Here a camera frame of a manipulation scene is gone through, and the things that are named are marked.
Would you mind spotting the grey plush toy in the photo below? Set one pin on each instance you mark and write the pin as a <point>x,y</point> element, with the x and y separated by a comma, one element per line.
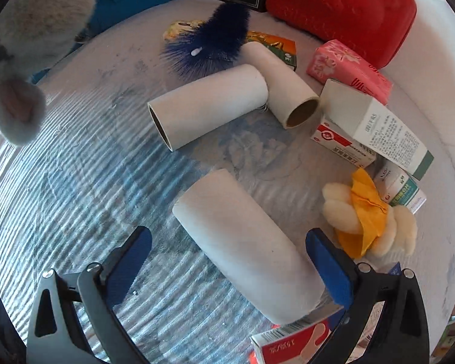
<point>41,7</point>

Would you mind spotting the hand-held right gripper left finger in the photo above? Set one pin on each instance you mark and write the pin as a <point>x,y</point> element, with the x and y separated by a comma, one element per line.
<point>134,250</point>

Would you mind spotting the red hard case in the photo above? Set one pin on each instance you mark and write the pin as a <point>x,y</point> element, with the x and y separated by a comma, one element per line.
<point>326,7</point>

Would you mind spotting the red white medicine box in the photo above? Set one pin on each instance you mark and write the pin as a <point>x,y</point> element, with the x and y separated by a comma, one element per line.
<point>337,140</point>

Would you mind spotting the red white carton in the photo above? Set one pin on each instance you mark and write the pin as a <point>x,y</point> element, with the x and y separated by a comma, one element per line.
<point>284,343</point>

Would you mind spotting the cream yellow plush toy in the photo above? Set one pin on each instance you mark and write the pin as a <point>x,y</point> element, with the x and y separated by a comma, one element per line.
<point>364,208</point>

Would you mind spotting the pink floral tissue pack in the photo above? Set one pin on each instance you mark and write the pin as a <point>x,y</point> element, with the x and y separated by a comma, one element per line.
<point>337,62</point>

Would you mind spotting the orange green printed box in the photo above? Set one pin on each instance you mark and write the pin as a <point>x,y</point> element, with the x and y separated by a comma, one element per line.
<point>276,43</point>

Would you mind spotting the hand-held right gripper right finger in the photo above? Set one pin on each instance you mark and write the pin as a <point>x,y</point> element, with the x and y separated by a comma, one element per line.
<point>326,265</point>

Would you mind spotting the small green white box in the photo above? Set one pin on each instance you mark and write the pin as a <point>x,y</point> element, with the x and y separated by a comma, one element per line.
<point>402,189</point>

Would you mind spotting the tall white green box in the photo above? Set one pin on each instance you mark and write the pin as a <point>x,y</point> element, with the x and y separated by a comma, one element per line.
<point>379,129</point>

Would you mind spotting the blue bristle brush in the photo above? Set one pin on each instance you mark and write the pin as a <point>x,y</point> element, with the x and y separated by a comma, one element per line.
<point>208,45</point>

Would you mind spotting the white paper roll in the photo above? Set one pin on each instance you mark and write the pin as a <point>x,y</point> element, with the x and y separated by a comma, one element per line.
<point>242,246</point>
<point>284,87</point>
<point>208,106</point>

